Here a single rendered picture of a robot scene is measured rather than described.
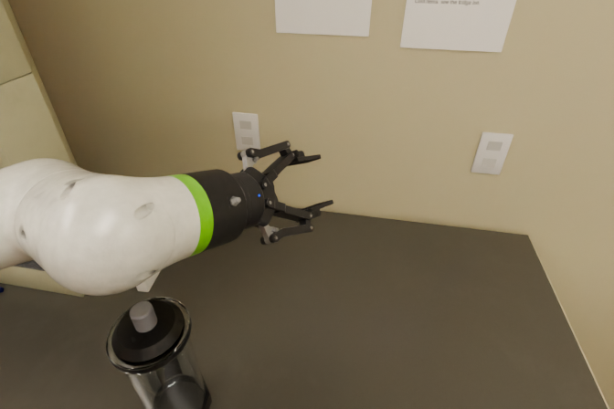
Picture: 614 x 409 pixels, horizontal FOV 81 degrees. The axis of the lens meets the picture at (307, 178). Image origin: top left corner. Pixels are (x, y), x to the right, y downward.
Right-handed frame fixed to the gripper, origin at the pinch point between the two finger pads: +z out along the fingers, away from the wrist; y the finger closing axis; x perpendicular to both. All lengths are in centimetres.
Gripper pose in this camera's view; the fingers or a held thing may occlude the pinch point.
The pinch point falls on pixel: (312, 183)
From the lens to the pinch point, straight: 62.1
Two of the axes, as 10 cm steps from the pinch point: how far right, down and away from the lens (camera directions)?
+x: 7.9, -2.4, -5.7
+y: 2.7, 9.6, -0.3
